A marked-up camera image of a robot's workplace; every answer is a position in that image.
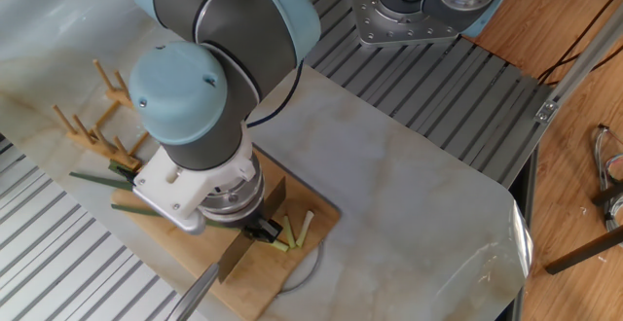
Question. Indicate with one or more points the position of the short green garlic piece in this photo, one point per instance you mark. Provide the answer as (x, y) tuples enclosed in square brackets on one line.
[(280, 246)]

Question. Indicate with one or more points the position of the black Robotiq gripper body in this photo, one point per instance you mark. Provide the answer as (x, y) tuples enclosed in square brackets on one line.
[(245, 210)]

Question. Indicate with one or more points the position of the black bar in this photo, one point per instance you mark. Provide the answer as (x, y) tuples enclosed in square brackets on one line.
[(584, 253)]

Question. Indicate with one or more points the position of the green garlic stalk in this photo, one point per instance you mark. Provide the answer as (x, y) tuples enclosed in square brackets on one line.
[(97, 180)]

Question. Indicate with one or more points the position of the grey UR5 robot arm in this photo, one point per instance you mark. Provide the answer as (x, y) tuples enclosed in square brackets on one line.
[(234, 19)]

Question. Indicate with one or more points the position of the steel kitchen knife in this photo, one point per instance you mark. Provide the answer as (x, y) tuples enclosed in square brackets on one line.
[(243, 248)]

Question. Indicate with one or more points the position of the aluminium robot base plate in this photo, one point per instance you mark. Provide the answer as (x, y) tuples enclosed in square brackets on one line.
[(409, 29)]

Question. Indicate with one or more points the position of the wooden slotted rack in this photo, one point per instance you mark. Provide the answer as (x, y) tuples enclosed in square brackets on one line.
[(102, 76)]

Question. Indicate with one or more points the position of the bamboo cutting board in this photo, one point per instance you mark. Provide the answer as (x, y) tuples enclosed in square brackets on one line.
[(165, 243)]

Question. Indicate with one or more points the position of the white marble pattern mat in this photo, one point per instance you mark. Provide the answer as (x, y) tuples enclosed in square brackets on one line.
[(409, 204)]

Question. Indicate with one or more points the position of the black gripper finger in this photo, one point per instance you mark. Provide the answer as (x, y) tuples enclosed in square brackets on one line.
[(255, 230), (272, 227)]

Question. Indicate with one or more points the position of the aluminium frame post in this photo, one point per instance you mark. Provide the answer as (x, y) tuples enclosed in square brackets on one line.
[(584, 68)]

